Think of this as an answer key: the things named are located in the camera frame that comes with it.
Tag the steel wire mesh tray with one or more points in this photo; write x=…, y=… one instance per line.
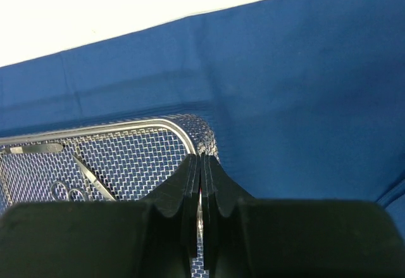
x=131, y=158

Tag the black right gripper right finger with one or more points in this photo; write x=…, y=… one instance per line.
x=244, y=236

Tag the blue surgical wrap cloth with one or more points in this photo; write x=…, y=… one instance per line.
x=306, y=97

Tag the steel forceps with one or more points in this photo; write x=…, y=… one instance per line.
x=36, y=148

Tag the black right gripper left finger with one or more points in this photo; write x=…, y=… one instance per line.
x=155, y=236

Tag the steel instrument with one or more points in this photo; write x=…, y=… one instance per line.
x=200, y=251

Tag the steel surgical scissors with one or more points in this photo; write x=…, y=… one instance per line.
x=67, y=191

